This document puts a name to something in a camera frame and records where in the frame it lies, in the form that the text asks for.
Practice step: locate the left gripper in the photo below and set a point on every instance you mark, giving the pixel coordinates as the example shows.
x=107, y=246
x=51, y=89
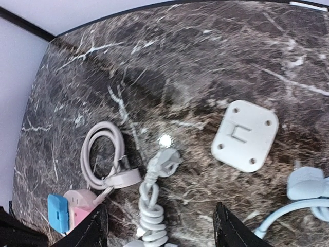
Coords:
x=15, y=233

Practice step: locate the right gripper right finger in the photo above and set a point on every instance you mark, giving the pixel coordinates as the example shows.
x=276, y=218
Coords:
x=230, y=231

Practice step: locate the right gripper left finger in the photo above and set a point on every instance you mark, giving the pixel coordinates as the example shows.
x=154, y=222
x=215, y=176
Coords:
x=92, y=231

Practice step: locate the blue cube adapter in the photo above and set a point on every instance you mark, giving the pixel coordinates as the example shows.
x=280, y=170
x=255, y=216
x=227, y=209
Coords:
x=58, y=214

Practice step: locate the blue power strip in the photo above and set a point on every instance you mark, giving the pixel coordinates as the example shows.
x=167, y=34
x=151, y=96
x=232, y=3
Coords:
x=307, y=187

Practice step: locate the white long power strip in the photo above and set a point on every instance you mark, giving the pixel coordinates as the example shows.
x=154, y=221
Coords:
x=154, y=231

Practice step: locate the white square adapter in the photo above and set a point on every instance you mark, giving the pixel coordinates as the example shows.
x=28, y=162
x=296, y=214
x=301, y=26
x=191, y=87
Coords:
x=245, y=136

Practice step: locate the pink cube adapter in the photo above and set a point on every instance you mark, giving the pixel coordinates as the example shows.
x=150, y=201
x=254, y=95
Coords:
x=77, y=215

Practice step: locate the round beige power strip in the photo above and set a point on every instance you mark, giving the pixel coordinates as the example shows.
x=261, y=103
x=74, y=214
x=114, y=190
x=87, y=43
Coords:
x=82, y=198

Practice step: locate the left black frame post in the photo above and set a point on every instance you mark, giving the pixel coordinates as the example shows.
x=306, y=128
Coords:
x=26, y=25

